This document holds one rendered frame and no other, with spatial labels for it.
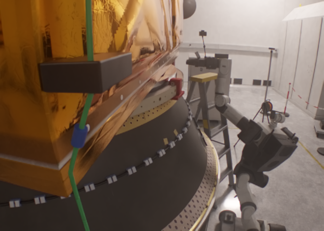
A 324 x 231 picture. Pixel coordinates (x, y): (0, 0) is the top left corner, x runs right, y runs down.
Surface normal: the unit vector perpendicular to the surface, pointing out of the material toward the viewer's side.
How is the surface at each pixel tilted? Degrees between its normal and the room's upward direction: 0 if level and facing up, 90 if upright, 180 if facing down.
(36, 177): 90
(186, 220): 43
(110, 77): 90
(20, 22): 90
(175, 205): 62
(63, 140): 90
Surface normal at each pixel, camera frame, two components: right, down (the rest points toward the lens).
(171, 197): 0.69, -0.25
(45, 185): -0.15, 0.34
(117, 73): 0.99, 0.05
